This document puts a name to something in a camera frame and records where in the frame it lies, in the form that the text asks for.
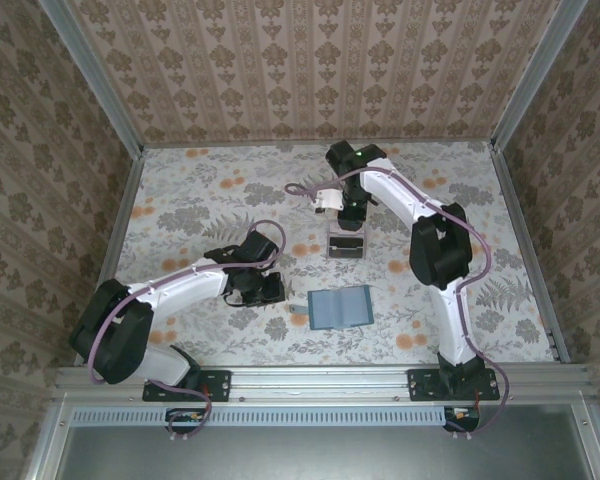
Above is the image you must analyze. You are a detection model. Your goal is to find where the clear acrylic card tray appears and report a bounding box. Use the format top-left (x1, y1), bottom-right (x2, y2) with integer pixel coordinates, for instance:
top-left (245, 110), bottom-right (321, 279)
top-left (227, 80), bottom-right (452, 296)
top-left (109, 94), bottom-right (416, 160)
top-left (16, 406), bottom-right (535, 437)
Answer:
top-left (326, 225), bottom-right (369, 260)

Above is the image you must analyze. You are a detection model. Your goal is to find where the black credit card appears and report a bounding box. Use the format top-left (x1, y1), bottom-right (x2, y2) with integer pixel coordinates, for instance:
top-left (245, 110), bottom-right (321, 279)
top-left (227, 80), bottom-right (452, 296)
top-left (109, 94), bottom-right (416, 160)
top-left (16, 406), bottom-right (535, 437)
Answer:
top-left (329, 235), bottom-right (365, 258)

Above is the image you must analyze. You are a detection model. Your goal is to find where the teal leather card holder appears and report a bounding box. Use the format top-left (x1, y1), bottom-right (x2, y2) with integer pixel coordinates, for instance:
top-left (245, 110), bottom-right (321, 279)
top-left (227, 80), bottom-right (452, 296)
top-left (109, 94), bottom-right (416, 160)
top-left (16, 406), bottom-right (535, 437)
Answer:
top-left (288, 285), bottom-right (375, 331)

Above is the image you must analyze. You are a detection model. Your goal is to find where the small wiring connector board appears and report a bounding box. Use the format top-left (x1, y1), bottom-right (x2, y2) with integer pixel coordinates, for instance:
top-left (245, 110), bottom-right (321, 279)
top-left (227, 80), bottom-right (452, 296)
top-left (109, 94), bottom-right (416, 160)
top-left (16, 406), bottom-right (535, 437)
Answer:
top-left (444, 405), bottom-right (481, 426)
top-left (165, 407), bottom-right (206, 426)

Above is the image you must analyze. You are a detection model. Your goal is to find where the grey metal panel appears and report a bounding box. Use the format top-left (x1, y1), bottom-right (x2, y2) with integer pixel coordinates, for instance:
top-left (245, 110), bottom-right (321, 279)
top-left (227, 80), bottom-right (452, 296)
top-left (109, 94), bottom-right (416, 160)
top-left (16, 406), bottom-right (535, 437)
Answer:
top-left (59, 404), bottom-right (599, 480)

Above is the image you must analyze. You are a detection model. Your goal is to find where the aluminium mounting rail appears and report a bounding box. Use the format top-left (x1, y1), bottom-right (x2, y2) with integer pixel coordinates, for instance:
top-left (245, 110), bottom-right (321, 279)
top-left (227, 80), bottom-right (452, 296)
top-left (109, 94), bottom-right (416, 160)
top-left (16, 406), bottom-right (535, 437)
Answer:
top-left (54, 364), bottom-right (594, 401)

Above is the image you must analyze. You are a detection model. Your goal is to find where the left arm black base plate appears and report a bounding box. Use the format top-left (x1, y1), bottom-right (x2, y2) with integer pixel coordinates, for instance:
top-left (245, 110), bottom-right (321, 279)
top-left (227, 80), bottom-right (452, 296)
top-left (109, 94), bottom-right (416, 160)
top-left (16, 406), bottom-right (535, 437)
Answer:
top-left (142, 368), bottom-right (231, 403)

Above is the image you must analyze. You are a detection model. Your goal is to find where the grey slotted cable duct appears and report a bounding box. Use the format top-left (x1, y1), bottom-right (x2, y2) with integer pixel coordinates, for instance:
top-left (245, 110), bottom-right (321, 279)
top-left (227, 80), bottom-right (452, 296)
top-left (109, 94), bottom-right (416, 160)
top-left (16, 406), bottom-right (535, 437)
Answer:
top-left (72, 405), bottom-right (481, 427)

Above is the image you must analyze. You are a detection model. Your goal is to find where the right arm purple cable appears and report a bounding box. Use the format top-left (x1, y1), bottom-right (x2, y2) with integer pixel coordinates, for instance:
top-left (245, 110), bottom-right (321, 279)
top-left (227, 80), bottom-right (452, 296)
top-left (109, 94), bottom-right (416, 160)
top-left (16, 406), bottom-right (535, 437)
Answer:
top-left (284, 167), bottom-right (512, 441)

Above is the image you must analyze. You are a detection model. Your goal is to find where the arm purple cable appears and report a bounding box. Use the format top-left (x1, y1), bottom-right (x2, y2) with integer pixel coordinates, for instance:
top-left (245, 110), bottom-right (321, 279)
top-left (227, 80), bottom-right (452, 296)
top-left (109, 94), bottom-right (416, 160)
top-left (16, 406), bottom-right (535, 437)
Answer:
top-left (284, 167), bottom-right (512, 441)
top-left (88, 219), bottom-right (288, 444)

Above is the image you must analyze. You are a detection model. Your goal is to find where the aluminium side rail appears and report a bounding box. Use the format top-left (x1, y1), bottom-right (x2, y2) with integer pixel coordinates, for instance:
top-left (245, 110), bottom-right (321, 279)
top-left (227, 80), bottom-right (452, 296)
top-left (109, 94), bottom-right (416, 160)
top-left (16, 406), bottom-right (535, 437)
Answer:
top-left (489, 147), bottom-right (571, 364)
top-left (74, 149), bottom-right (146, 366)

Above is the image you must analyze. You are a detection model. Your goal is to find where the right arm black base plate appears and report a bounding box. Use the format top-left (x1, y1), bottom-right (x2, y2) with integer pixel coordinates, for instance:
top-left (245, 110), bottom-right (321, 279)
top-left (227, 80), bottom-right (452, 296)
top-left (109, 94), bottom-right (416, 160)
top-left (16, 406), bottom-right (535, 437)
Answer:
top-left (407, 368), bottom-right (501, 403)

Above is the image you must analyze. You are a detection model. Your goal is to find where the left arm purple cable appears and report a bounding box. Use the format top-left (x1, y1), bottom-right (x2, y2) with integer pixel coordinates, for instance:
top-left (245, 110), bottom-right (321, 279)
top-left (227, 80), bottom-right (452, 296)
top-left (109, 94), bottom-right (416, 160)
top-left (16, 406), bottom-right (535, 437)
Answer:
top-left (88, 219), bottom-right (288, 444)

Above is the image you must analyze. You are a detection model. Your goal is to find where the aluminium corner post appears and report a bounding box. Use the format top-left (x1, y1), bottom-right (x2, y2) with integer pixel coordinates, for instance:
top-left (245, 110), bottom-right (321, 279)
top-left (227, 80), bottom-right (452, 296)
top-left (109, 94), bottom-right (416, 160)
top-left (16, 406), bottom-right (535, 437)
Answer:
top-left (38, 0), bottom-right (146, 159)
top-left (489, 0), bottom-right (591, 154)

